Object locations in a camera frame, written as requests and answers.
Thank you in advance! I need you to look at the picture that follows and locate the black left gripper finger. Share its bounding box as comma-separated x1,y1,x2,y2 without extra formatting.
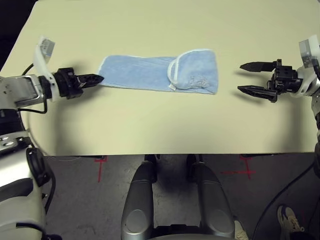
75,73,105,82
78,77,105,89

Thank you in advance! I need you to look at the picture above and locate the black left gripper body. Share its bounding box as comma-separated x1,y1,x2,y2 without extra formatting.
53,66,85,100

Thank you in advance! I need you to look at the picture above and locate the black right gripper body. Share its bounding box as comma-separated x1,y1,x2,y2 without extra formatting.
266,58,305,95

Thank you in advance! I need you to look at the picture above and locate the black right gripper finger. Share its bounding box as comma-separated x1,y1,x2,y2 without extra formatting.
239,61,276,73
236,84,278,104

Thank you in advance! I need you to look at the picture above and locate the light blue terry towel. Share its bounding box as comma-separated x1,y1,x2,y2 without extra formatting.
96,49,220,95

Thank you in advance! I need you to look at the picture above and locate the bystander beige sneaker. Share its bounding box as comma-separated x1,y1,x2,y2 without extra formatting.
276,204,306,236
233,219,250,240

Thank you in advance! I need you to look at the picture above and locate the grey robot waist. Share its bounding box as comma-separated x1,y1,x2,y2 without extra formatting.
149,224,208,240

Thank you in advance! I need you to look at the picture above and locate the black left camera cable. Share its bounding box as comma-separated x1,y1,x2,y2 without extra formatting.
18,63,49,115

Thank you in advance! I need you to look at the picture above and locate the black camera cable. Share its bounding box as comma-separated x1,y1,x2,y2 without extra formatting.
18,63,49,115
254,162,320,240

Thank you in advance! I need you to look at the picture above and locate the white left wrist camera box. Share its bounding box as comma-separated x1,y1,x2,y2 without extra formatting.
33,34,62,103

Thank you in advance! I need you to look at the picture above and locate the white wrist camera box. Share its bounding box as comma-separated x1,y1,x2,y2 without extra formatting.
33,34,62,103
297,34,320,97

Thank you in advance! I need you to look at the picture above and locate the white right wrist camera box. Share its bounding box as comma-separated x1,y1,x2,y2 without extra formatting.
297,34,320,97

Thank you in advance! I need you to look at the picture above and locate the black right camera cable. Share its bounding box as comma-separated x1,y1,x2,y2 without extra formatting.
254,162,320,240

